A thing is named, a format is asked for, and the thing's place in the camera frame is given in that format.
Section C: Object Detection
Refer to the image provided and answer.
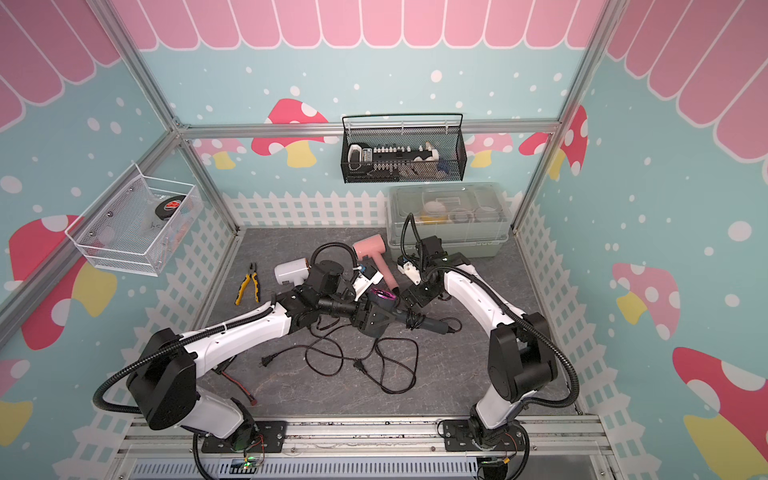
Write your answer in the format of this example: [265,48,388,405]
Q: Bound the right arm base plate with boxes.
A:
[436,418,526,453]

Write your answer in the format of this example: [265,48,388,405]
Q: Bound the black magenta hair dryer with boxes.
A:
[364,289,457,338]

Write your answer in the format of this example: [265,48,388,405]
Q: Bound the black red tape measure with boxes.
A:
[154,195,186,222]

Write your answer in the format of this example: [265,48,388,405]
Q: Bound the black wire mesh basket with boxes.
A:
[340,113,467,184]

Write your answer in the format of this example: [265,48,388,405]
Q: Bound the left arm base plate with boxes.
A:
[202,420,288,454]

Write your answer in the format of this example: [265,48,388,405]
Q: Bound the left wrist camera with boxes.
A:
[353,264,383,301]

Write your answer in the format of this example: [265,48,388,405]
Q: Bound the yellow handled pliers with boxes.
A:
[235,262,260,306]

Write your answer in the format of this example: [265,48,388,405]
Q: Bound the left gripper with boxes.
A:
[319,288,394,331]

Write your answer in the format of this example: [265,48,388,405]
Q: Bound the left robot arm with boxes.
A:
[93,248,406,451]

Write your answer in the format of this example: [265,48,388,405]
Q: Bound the white wire mesh basket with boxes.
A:
[65,164,203,277]

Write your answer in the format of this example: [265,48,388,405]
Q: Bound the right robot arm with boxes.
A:
[398,213,580,449]

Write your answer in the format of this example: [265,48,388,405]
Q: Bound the pink hair dryer black cord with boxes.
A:
[352,335,420,395]

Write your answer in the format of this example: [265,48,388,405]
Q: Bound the white hair dryer black cord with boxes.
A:
[259,317,361,378]

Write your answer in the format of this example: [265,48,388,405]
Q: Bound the green clear-lid storage box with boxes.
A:
[387,183,515,259]

